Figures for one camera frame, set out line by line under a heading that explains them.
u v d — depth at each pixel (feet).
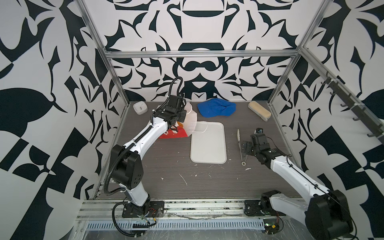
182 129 2.85
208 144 3.11
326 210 1.31
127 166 1.46
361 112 1.80
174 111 2.16
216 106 3.67
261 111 3.65
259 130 2.52
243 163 2.90
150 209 2.39
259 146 2.13
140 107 3.67
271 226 2.33
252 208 2.42
